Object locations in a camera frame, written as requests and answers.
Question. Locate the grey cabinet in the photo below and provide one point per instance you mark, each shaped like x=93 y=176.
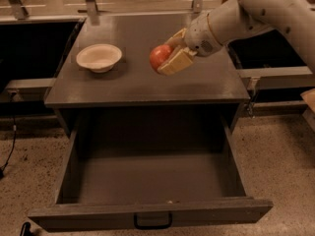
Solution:
x=132 y=81

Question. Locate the white paper bowl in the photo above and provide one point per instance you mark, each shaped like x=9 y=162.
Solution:
x=99 y=58

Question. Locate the open grey top drawer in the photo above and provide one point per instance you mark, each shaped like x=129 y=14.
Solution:
x=124 y=161

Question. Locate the metal latch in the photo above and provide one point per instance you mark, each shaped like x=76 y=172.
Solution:
x=253 y=88

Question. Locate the metal rail bracket left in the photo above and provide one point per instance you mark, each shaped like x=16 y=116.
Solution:
x=18 y=9

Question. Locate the black drawer handle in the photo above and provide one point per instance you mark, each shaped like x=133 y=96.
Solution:
x=152 y=221

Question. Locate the red apple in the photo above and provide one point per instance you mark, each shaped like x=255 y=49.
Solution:
x=160 y=54

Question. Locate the metal rail bracket centre-left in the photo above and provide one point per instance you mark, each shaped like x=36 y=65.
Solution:
x=92 y=11

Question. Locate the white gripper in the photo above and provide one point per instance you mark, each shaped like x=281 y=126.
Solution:
x=201 y=34

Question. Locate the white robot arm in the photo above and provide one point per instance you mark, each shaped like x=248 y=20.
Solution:
x=239 y=19

